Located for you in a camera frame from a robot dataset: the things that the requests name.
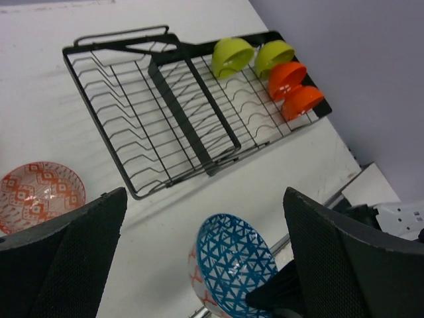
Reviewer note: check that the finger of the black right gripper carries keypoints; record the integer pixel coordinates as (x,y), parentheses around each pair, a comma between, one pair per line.
(280,293)

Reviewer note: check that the orange bowl rear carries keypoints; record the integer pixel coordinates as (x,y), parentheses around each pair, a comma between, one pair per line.
(283,78)

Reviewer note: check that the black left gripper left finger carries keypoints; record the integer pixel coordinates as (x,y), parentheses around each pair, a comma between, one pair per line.
(59,268)

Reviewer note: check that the lime green bowl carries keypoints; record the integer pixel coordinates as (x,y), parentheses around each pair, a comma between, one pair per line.
(230,55)
(272,53)

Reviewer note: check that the orange bowl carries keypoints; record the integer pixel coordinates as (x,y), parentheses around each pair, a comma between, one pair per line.
(283,78)
(300,101)

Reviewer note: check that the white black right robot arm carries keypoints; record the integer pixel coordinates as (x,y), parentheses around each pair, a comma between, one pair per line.
(393,218)

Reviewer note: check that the red pink patterned bowl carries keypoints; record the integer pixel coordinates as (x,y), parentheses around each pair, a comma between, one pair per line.
(37,192)

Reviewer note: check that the black wire dish rack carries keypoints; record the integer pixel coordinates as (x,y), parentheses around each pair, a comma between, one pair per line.
(162,114)

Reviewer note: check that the orange bowl front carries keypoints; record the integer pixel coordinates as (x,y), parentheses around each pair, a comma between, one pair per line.
(300,101)

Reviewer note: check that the blue white patterned bowl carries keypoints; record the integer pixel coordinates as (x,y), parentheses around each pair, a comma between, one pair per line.
(228,260)

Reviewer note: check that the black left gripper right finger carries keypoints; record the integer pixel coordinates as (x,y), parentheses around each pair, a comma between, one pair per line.
(348,269)

